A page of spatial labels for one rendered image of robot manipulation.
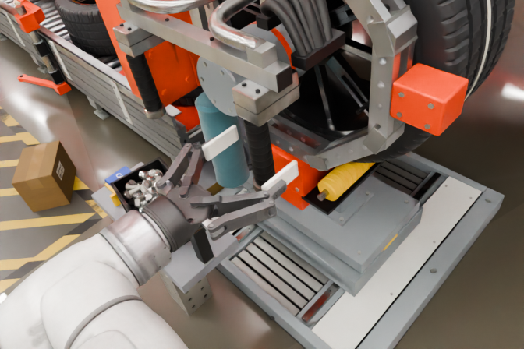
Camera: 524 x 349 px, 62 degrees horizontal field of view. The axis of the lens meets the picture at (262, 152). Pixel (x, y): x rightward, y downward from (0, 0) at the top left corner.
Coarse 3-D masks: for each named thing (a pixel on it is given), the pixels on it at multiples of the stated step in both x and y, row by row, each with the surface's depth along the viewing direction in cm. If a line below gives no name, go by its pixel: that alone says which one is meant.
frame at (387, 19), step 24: (216, 0) 100; (360, 0) 64; (384, 0) 66; (384, 24) 63; (408, 24) 65; (384, 48) 66; (408, 48) 68; (384, 72) 69; (384, 96) 71; (288, 120) 107; (384, 120) 75; (288, 144) 102; (312, 144) 102; (336, 144) 96; (360, 144) 83; (384, 144) 78
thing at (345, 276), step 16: (272, 224) 141; (288, 224) 143; (416, 224) 142; (288, 240) 139; (304, 240) 137; (400, 240) 136; (304, 256) 137; (320, 256) 132; (336, 256) 132; (384, 256) 131; (320, 272) 134; (336, 272) 126; (352, 272) 127; (368, 272) 126; (352, 288) 125
